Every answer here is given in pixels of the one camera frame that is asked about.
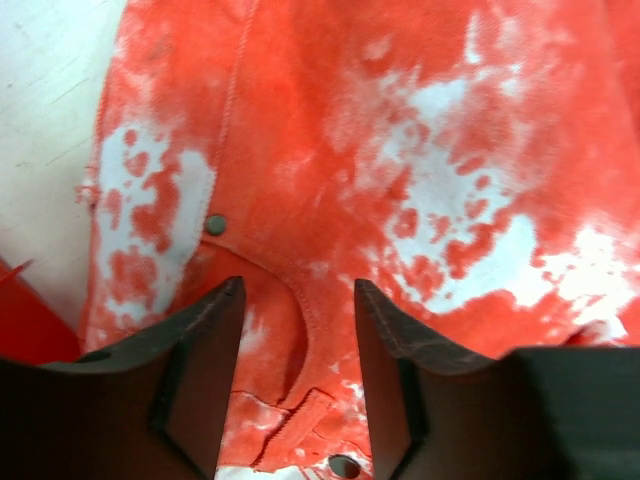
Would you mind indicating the red white tie-dye trousers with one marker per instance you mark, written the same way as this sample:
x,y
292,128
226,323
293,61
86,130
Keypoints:
x,y
477,160

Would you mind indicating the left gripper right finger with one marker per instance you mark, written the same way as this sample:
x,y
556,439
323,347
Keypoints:
x,y
437,410

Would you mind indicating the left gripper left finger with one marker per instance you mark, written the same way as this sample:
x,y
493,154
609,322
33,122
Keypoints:
x,y
151,406

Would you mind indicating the red plastic bin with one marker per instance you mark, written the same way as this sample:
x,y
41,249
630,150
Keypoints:
x,y
31,332

